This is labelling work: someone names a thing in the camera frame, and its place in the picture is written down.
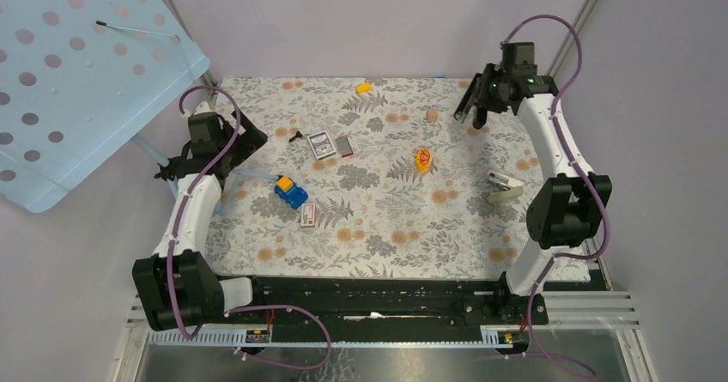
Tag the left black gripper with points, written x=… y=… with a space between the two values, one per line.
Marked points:
x=251 y=139

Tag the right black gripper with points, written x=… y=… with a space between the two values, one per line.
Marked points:
x=491 y=71

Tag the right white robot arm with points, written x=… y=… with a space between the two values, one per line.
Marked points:
x=569 y=207

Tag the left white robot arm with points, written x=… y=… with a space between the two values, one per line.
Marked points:
x=176 y=286

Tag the white beige stapler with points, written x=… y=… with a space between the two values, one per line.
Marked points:
x=506 y=187

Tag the tan small cube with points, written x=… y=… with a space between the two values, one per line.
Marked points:
x=432 y=115

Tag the yellow butterfly toy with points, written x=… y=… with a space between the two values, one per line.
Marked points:
x=423 y=160

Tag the black small clip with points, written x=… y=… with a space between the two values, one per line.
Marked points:
x=297 y=135

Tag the blue yellow toy car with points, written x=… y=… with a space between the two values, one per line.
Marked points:
x=290 y=192

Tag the yellow small block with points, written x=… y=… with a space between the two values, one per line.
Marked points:
x=363 y=88

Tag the blue playing card box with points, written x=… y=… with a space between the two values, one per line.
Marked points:
x=321 y=145

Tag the floral table mat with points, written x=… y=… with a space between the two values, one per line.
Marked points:
x=376 y=215

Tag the grey red small box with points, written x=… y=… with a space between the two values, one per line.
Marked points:
x=344 y=147

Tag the blue perforated stand panel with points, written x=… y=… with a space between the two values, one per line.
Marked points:
x=79 y=78

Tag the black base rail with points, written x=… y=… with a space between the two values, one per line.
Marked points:
x=387 y=310

